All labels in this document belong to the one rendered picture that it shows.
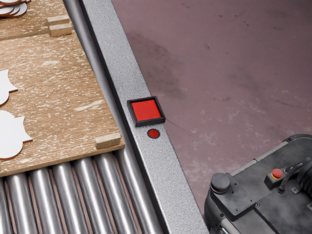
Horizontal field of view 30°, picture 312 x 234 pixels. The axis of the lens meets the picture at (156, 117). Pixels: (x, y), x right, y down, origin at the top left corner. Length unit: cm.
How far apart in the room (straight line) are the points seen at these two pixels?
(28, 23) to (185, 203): 66
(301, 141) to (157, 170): 117
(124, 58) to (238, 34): 168
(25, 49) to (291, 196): 114
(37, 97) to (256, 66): 177
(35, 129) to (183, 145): 130
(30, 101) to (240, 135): 144
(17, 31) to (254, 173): 109
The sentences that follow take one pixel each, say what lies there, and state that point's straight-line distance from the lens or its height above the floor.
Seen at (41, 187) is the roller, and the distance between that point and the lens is 127.
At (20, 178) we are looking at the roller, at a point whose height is 92.
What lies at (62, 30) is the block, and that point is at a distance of 156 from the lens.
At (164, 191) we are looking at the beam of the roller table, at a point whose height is 91.
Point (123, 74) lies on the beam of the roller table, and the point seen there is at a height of 92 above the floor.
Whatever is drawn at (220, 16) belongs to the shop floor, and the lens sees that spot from 326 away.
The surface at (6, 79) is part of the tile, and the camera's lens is 145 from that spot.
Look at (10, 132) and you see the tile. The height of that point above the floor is 94.
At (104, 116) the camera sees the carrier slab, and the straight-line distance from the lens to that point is 138.
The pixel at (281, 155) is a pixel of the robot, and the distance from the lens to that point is 233.
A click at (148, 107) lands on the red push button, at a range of 142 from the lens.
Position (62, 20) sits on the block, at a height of 96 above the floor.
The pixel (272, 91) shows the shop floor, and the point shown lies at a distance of 291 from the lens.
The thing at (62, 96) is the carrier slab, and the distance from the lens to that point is 142.
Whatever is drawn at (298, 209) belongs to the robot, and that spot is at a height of 26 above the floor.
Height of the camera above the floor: 197
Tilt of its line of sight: 48 degrees down
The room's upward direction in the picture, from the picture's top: 11 degrees clockwise
